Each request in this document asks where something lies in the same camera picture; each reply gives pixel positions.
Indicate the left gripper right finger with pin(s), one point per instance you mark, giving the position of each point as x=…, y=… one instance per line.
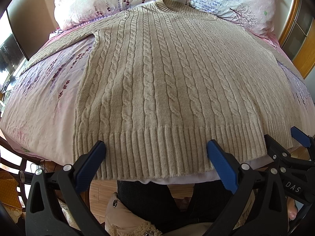
x=268, y=215

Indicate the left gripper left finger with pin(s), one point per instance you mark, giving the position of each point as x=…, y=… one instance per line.
x=44, y=215

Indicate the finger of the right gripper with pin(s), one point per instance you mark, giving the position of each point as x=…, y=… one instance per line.
x=280, y=154
x=305, y=140

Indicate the beige cable-knit sweater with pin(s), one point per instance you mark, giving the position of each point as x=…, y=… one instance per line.
x=160, y=81

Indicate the person's right hand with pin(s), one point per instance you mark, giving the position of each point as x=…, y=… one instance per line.
x=291, y=208

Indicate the dark wooden chair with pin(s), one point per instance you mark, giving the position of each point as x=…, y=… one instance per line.
x=21, y=167

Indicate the black trousers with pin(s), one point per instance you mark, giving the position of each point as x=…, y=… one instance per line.
x=155, y=204

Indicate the pink floral bed sheet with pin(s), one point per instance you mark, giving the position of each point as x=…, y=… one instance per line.
x=62, y=72

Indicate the white lavender print pillow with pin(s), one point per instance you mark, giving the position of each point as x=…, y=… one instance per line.
x=257, y=16

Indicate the wooden headboard frame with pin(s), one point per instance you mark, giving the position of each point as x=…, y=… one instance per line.
x=294, y=29

